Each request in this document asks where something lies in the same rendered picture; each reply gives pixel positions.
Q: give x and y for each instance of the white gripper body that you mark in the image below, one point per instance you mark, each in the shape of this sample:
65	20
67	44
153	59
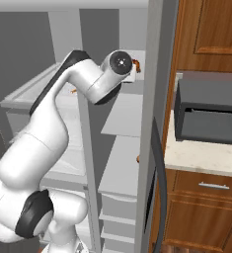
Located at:
130	76

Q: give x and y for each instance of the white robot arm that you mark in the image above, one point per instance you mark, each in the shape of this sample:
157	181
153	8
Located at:
45	131

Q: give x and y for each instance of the brown chicken drumstick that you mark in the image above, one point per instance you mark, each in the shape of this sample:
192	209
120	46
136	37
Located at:
138	65

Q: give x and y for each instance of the grey fridge door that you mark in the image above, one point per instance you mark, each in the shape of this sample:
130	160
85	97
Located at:
157	66

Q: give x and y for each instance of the grey fridge shelf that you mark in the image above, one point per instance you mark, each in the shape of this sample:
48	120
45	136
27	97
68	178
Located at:
122	168
125	115

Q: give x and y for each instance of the grey fridge freezer cabinet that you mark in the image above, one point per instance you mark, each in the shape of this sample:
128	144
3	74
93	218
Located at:
88	29

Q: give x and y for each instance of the white fridge drawer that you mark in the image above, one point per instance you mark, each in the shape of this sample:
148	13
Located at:
119	206

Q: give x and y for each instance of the small orange food item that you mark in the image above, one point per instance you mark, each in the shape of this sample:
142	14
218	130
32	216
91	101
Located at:
74	91
138	159

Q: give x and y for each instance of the dark grey microwave oven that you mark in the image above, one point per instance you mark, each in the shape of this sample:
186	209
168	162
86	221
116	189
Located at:
208	115

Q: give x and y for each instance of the brown wooden drawer front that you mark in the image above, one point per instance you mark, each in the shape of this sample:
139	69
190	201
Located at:
203	184

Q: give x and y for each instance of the brown wooden cupboard door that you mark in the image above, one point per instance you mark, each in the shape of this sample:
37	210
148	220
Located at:
199	222

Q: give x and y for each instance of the brown wooden wall cupboard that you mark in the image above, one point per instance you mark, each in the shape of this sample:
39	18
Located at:
213	29

